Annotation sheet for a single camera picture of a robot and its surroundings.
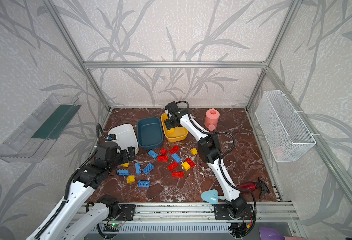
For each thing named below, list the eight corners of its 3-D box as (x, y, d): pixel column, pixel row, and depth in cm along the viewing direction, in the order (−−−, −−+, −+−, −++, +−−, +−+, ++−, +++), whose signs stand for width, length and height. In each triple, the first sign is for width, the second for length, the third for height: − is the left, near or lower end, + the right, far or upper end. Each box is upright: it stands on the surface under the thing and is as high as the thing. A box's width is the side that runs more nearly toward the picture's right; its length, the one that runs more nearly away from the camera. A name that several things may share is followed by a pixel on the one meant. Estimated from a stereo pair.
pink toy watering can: (205, 133, 107) (207, 123, 98) (204, 118, 116) (205, 108, 107) (218, 133, 107) (221, 123, 98) (215, 118, 116) (218, 108, 107)
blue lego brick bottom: (138, 187, 84) (137, 186, 82) (139, 181, 85) (138, 180, 84) (149, 187, 84) (148, 186, 82) (150, 181, 85) (149, 180, 84)
